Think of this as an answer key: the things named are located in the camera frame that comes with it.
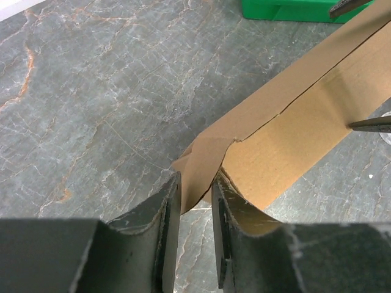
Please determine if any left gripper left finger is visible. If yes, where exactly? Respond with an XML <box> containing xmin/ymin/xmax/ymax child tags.
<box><xmin>1</xmin><ymin>173</ymin><xmax>181</xmax><ymax>292</ymax></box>

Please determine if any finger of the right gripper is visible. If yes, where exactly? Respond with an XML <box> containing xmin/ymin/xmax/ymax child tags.
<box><xmin>348</xmin><ymin>116</ymin><xmax>391</xmax><ymax>134</ymax></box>
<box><xmin>329</xmin><ymin>0</ymin><xmax>371</xmax><ymax>19</ymax></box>

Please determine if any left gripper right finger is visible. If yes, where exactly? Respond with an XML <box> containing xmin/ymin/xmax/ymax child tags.
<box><xmin>211</xmin><ymin>174</ymin><xmax>390</xmax><ymax>292</ymax></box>

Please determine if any brown cardboard box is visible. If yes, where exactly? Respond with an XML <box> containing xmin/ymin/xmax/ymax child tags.
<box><xmin>173</xmin><ymin>1</ymin><xmax>390</xmax><ymax>212</ymax></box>

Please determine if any green plastic tray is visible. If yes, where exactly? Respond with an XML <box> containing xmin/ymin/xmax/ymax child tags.
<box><xmin>241</xmin><ymin>0</ymin><xmax>370</xmax><ymax>24</ymax></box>

